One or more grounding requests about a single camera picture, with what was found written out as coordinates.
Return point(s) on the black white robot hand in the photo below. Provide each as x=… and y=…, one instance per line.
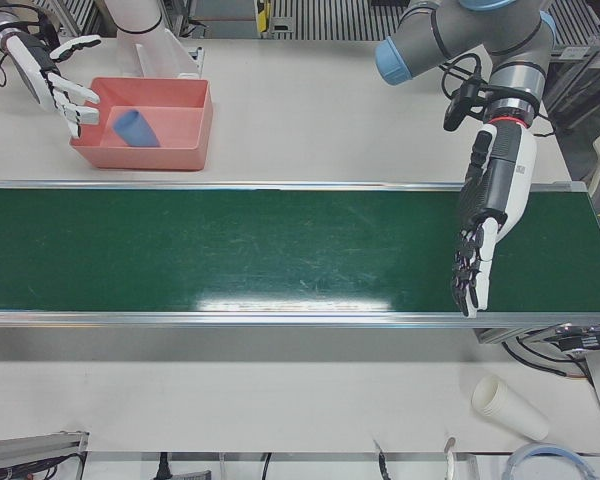
x=510, y=170

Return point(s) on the grey white robot hand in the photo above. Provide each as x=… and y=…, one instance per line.
x=30, y=70

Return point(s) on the blue plastic cup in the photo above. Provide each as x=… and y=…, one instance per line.
x=137, y=130

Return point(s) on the white cylindrical robot base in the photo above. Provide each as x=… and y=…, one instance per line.
x=135, y=35

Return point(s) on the pink plastic box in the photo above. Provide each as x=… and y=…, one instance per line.
x=190, y=135

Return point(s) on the white paper cup stack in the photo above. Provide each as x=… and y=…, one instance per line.
x=510, y=407

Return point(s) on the black conveyor controller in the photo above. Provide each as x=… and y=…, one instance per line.
x=580, y=340

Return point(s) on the green conveyor belt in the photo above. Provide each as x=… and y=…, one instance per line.
x=230, y=250

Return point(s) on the metal reach grabber tool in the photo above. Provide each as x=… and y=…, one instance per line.
x=380, y=457

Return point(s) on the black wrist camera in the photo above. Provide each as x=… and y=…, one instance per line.
x=460, y=107

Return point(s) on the aluminium frame bracket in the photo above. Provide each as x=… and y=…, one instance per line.
x=30, y=447

